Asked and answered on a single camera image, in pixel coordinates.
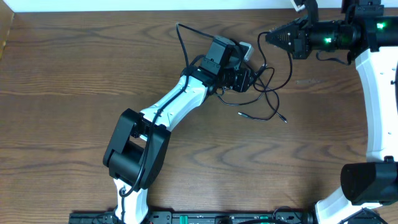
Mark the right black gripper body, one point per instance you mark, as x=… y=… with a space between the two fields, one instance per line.
x=323 y=36

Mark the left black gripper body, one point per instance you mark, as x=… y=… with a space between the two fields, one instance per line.
x=236 y=81

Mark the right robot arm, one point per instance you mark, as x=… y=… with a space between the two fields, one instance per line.
x=370 y=39

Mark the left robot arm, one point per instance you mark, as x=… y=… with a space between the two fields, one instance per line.
x=136 y=151

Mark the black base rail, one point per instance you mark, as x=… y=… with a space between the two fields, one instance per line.
x=192 y=218

